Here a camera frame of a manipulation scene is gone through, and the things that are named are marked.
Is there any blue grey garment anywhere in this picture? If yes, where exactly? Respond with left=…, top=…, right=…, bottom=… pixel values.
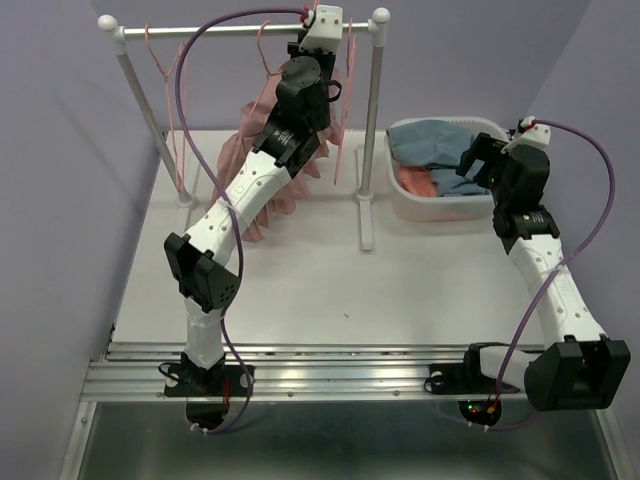
left=387, top=121, right=489, bottom=197

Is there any salmon pink skirt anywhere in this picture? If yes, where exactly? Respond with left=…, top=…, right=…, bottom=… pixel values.
left=396, top=166, right=438, bottom=198

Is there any pink wire hanger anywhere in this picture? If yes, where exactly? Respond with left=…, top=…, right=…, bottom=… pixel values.
left=144, top=23, right=188, bottom=194
left=333, top=20, right=357, bottom=185

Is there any pink hanger with blue garment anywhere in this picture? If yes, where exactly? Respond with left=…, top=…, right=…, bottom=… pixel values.
left=303, top=0, right=320, bottom=12

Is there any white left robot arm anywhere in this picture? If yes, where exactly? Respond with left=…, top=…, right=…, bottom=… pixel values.
left=164, top=38, right=341, bottom=394

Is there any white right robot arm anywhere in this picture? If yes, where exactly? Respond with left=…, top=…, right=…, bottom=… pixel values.
left=456, top=124, right=631, bottom=412

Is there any pink hanger with dusty garment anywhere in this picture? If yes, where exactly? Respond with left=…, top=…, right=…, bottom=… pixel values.
left=249, top=20, right=279, bottom=116

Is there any white plastic basket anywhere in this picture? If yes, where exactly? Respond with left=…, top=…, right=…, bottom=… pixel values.
left=384, top=116, right=508, bottom=222

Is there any dusty pink garment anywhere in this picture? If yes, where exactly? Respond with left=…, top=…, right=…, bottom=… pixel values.
left=216, top=73, right=340, bottom=243

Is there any white metal clothes rack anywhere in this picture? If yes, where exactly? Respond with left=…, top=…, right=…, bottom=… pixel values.
left=98, top=5, right=391, bottom=252

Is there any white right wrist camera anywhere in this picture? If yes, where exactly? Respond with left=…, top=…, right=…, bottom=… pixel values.
left=501, top=116, right=551, bottom=154

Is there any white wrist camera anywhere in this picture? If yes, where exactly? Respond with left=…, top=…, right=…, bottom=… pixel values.
left=501, top=116, right=551, bottom=154
left=299, top=1, right=344, bottom=54

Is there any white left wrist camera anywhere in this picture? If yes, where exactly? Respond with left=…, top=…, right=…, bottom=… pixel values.
left=299, top=1, right=344, bottom=54

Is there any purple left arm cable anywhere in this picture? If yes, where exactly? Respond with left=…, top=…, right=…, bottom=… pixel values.
left=179, top=5, right=314, bottom=435

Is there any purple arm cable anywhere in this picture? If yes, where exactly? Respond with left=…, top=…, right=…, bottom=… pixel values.
left=467, top=118, right=617, bottom=434
left=179, top=5, right=314, bottom=435

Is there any empty pink wire hanger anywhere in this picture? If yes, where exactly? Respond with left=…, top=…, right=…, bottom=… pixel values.
left=144, top=23, right=188, bottom=194

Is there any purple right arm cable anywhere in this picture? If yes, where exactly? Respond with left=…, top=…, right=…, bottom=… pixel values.
left=467, top=118, right=617, bottom=434

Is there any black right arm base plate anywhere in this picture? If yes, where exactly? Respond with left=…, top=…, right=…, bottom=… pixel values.
left=423, top=363, right=496, bottom=396

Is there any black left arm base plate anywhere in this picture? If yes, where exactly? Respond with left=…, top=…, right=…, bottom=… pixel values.
left=158, top=362, right=249, bottom=398

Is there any aluminium mounting rail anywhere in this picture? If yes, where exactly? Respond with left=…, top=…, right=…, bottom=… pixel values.
left=82, top=339, right=609, bottom=404

